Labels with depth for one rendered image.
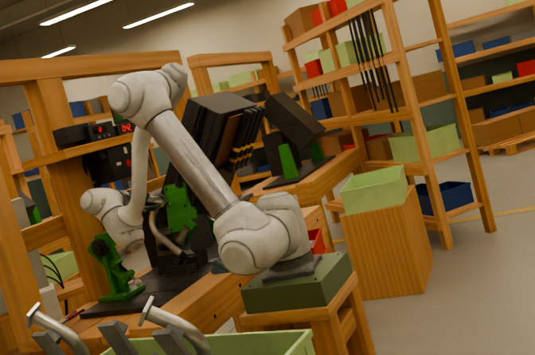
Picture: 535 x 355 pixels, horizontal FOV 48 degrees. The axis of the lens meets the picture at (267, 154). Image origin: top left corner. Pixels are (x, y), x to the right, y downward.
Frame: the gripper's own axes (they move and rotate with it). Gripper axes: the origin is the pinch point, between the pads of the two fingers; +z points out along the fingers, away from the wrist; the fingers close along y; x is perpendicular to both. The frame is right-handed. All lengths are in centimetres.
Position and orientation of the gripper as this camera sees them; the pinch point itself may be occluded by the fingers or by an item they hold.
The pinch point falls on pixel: (156, 201)
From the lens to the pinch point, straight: 265.8
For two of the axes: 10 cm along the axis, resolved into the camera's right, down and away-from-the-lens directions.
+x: -5.2, 8.2, 2.2
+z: 4.8, 0.7, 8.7
